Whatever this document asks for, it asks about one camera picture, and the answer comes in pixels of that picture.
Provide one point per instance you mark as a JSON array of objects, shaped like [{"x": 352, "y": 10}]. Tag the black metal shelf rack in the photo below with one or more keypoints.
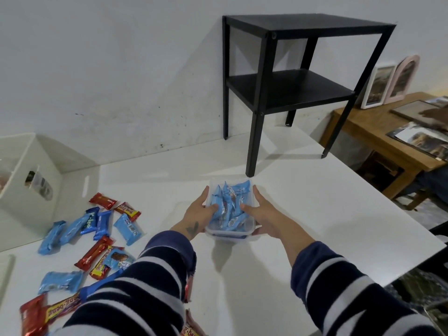
[{"x": 280, "y": 87}]

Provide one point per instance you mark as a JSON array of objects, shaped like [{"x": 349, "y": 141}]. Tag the dark grey chair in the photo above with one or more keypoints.
[{"x": 437, "y": 183}]

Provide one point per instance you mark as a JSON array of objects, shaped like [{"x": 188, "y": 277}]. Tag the white perforated basket lid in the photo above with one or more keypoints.
[{"x": 5, "y": 272}]

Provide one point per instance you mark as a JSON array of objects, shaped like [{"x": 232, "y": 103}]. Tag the person's right forearm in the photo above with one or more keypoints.
[{"x": 350, "y": 293}]

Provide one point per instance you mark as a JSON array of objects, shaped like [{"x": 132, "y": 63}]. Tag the pile of snack bars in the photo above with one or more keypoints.
[{"x": 101, "y": 201}]

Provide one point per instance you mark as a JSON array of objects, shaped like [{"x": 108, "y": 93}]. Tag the person's right hand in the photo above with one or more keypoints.
[{"x": 271, "y": 220}]

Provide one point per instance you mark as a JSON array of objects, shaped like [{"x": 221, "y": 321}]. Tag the pink arched picture frame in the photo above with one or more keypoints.
[{"x": 402, "y": 78}]

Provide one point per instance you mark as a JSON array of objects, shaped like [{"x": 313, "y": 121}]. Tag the white perforated storage basket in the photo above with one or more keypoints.
[{"x": 21, "y": 160}]

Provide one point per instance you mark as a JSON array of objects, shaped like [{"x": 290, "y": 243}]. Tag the black bordered photo print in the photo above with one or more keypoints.
[{"x": 420, "y": 138}]

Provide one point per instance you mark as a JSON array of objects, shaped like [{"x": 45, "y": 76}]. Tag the clear tub of blue wafers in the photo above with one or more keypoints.
[{"x": 227, "y": 236}]

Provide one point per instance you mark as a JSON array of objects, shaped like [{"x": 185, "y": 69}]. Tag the brown framed picture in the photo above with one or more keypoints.
[{"x": 409, "y": 110}]

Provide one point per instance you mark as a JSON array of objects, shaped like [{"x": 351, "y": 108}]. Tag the white picture frame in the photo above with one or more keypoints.
[{"x": 378, "y": 85}]

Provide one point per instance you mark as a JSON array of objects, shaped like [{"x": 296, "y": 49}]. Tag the person's left forearm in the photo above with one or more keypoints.
[{"x": 147, "y": 286}]

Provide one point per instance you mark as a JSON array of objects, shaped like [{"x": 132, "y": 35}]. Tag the grey patterned floor mat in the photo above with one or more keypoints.
[{"x": 416, "y": 286}]

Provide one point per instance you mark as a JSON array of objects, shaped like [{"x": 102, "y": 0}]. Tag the wooden side table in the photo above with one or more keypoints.
[{"x": 371, "y": 129}]

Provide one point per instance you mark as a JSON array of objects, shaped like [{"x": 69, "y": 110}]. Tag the person's left hand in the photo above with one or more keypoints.
[{"x": 196, "y": 216}]

